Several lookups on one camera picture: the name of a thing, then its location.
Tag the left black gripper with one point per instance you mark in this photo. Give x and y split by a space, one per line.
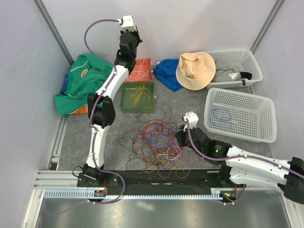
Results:
135 33

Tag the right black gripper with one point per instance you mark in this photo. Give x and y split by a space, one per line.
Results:
180 135

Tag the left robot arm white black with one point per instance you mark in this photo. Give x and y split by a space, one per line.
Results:
101 109

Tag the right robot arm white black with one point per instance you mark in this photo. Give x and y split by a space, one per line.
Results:
240 167

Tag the orange plastic tray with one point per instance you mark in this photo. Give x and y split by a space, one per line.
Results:
142 71

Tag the blue cloth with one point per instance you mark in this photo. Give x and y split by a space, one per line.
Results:
165 72

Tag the near white plastic basket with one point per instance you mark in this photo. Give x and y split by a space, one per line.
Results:
240 115

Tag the white plastic basket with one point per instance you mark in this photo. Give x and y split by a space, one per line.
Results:
241 59
240 115

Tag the green jacket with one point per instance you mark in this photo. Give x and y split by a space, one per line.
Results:
87 74

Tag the green plastic tray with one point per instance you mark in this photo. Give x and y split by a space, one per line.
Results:
137 97

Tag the peach bucket hat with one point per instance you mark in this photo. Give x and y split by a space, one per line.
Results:
195 70

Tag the grey adidas garment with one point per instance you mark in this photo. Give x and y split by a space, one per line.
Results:
229 73

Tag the far white plastic basket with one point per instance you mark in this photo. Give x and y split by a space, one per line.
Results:
241 59

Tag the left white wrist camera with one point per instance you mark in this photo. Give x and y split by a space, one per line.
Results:
127 23

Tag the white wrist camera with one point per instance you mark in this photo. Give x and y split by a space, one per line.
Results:
127 23
191 119

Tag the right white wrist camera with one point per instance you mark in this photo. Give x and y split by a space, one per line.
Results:
191 119

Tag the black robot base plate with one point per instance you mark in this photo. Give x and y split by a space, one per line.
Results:
166 182

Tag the left aluminium frame post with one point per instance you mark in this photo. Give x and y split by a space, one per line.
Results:
53 29

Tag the aluminium frame post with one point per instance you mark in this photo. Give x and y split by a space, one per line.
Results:
53 29
267 24

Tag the light blue cable duct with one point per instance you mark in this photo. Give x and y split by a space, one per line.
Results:
94 195

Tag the right aluminium frame post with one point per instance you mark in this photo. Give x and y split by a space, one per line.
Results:
267 24

